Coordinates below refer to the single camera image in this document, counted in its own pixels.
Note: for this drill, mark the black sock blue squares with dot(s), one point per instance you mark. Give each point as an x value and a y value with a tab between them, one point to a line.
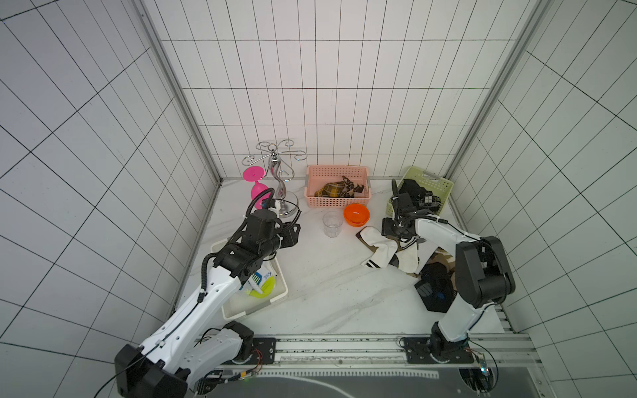
435	288

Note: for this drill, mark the brown argyle sock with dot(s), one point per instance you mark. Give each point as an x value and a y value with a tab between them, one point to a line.
351	189

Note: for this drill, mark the chrome glass holder stand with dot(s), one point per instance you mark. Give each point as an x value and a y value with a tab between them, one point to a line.
273	155

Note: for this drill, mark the brown yellow plaid sock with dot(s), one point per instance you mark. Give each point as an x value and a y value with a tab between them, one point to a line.
330	189

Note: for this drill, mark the white sock neon yellow toe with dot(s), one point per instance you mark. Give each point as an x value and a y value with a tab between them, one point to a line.
261	284

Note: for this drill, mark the white sock navy stripes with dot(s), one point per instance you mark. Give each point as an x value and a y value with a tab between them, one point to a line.
413	259

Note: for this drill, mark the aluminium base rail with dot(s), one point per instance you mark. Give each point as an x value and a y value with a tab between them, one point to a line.
328	355

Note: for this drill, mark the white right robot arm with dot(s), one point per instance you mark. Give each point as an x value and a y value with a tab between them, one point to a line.
483	274

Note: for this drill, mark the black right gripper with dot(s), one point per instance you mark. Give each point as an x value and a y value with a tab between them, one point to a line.
398	206

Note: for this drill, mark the white perforated plastic basket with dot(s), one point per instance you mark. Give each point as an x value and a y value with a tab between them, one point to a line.
241	304

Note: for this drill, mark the orange plastic bowl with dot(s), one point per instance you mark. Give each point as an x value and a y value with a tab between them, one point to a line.
356	215

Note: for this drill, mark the pink plastic wine glass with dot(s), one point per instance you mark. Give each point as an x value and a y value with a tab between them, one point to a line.
254	174

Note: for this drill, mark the brown tan striped sock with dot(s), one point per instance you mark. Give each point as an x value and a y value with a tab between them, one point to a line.
445	259

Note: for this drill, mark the clear plastic cup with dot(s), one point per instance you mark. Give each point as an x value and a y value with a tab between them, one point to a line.
332	223

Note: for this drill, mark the pink perforated plastic basket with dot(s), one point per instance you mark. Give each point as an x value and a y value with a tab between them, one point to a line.
319	175

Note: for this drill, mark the green perforated plastic basket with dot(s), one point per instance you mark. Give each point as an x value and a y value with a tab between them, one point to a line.
440	186

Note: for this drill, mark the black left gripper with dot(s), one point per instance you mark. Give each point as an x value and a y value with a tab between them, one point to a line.
290	236

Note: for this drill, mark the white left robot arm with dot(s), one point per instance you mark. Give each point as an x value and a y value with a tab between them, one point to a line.
137	376

